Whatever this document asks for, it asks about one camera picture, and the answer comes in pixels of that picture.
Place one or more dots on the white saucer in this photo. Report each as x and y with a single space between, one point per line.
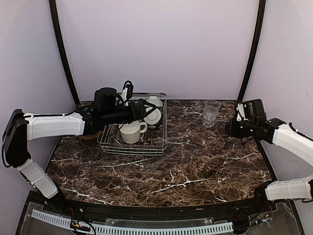
154 119

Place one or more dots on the yellow dotted scalloped plate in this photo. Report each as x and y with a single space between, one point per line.
90 137

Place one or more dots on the black front rail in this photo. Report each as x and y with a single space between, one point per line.
232 210

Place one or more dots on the left black frame post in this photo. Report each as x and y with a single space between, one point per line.
62 50

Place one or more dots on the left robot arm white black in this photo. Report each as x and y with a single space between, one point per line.
85 121

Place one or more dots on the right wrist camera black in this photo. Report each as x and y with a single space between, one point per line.
254 110

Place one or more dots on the cream ribbed cup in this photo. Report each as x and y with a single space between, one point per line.
131 133

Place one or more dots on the clear glass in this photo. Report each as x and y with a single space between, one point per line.
210 112

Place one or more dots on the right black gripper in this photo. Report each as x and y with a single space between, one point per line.
232 128

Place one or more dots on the white gripper bracket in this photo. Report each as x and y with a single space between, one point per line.
127 92
240 113

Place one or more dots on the pale green bowl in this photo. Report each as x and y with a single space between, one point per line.
155 100

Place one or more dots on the wire metal dish rack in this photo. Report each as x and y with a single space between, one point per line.
150 143

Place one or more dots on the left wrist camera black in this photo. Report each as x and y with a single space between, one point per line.
104 99

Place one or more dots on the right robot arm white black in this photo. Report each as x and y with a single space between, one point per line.
285 136

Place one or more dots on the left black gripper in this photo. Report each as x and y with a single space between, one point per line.
136 116

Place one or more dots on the black frame post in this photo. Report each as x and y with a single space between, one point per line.
253 50
62 50

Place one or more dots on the right black frame post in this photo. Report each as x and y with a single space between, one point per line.
253 50

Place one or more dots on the white right gripper bracket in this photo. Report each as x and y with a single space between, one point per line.
240 113

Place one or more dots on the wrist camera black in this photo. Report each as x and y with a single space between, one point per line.
254 110
104 99

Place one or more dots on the white left gripper bracket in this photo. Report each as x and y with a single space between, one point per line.
127 92

